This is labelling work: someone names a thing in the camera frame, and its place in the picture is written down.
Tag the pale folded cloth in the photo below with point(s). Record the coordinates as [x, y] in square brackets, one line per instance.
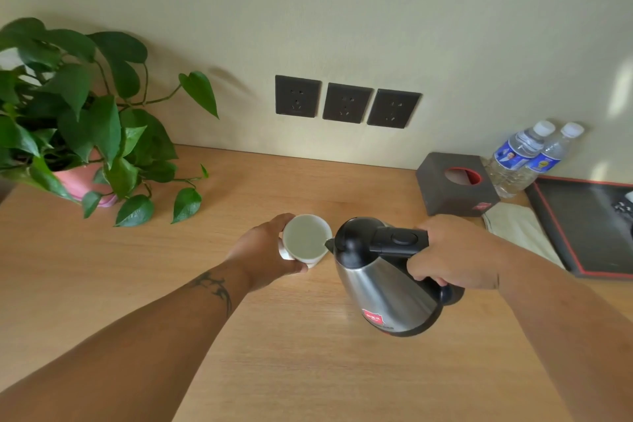
[519, 229]

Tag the person's left hand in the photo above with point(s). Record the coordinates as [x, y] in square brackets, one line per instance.
[257, 253]

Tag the pink plant pot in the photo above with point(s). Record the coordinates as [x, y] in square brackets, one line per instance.
[79, 182]

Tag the dark grey tissue box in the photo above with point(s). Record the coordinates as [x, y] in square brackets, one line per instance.
[435, 194]

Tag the clear water bottle blue label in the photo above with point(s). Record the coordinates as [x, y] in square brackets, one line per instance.
[512, 157]
[549, 157]

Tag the small white object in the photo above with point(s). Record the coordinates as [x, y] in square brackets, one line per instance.
[629, 196]

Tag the black wall socket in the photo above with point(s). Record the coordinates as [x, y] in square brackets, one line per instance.
[394, 108]
[347, 103]
[297, 96]

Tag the person's left forearm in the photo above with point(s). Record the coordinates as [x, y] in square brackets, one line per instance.
[128, 347]

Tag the green leafy plant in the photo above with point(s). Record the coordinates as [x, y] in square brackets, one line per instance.
[99, 125]

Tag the person's right hand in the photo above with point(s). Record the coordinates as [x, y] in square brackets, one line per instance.
[460, 253]

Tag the black tray red rim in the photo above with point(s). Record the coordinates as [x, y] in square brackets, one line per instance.
[583, 224]

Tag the white cup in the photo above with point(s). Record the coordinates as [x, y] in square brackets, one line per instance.
[306, 238]

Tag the person's right forearm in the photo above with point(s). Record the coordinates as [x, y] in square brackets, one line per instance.
[573, 327]

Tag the small black object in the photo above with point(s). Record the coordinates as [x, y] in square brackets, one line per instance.
[621, 207]

